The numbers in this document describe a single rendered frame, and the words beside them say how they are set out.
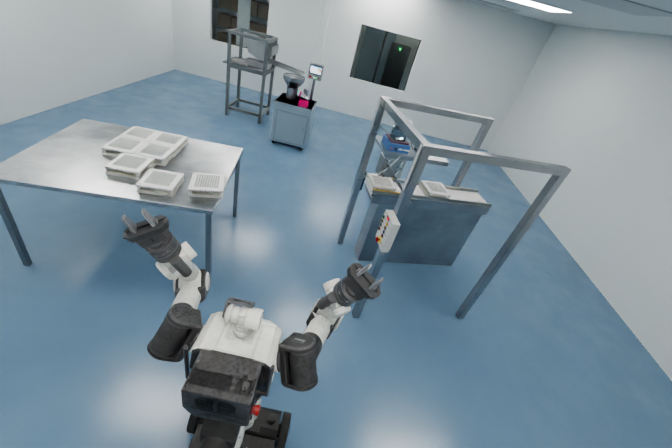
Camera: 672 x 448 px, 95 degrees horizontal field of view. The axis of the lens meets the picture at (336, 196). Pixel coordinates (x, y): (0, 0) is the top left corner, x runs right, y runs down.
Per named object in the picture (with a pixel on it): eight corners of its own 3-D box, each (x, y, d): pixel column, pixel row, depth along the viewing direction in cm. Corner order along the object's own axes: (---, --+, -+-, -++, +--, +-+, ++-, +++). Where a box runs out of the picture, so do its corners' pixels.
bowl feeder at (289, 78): (278, 98, 512) (281, 75, 492) (283, 93, 542) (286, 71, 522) (306, 105, 513) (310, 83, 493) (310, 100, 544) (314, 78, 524)
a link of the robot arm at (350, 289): (371, 305, 91) (352, 315, 100) (387, 285, 98) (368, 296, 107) (343, 272, 93) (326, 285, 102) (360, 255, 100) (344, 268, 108)
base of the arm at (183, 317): (189, 348, 112) (179, 370, 101) (155, 333, 109) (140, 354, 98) (210, 313, 111) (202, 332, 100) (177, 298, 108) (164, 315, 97)
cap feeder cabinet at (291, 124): (269, 143, 538) (274, 100, 498) (277, 131, 586) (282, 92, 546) (304, 152, 541) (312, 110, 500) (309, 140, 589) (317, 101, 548)
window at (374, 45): (348, 77, 737) (361, 23, 676) (348, 77, 738) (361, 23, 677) (404, 91, 742) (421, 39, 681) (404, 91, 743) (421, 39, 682)
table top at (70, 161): (-22, 180, 204) (-24, 175, 202) (84, 121, 296) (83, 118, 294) (212, 214, 228) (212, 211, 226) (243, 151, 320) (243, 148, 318)
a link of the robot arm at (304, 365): (323, 363, 113) (312, 388, 100) (300, 361, 115) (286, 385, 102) (321, 332, 112) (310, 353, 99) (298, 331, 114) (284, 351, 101)
